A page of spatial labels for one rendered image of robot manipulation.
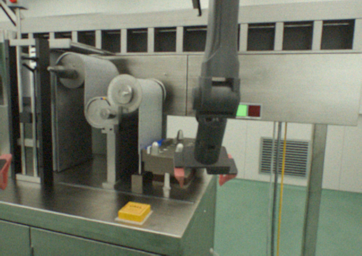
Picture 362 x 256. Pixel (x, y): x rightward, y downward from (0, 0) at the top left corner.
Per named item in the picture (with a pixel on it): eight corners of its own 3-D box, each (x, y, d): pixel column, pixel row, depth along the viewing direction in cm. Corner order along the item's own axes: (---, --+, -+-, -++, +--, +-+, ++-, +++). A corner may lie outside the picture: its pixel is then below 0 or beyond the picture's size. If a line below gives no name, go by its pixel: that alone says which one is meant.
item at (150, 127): (138, 153, 98) (138, 106, 95) (160, 142, 120) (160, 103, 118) (139, 154, 97) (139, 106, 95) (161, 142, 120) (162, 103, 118)
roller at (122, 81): (111, 108, 98) (110, 78, 97) (139, 105, 123) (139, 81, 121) (137, 109, 95) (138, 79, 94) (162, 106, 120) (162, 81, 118)
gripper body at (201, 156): (181, 151, 59) (184, 127, 55) (223, 151, 61) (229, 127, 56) (184, 172, 54) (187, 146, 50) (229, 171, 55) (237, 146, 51)
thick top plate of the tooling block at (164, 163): (144, 170, 93) (144, 154, 93) (176, 148, 132) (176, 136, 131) (185, 175, 89) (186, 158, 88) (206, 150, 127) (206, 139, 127)
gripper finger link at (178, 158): (171, 174, 64) (173, 146, 59) (199, 174, 65) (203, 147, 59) (172, 196, 59) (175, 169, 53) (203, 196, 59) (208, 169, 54)
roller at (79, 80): (57, 88, 106) (56, 54, 104) (94, 88, 130) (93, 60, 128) (86, 88, 102) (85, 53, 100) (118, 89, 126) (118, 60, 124)
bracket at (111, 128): (101, 186, 95) (100, 106, 92) (110, 180, 101) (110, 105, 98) (112, 188, 94) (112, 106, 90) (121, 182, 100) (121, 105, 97)
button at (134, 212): (117, 219, 72) (117, 211, 71) (129, 208, 78) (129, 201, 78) (140, 224, 70) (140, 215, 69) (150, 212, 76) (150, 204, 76)
